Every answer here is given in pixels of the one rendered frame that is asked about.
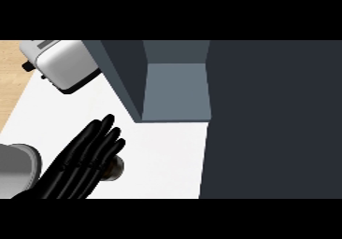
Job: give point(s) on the dark wine bottle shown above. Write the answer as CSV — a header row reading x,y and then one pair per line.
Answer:
x,y
114,168

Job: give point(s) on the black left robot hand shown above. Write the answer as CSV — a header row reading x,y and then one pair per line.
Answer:
x,y
82,165

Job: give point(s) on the white toaster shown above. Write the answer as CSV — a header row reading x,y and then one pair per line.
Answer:
x,y
64,63

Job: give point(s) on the grey open cabinet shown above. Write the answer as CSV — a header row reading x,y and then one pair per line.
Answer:
x,y
169,90

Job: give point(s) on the dark grey cabinet door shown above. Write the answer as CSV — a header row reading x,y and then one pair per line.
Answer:
x,y
275,119

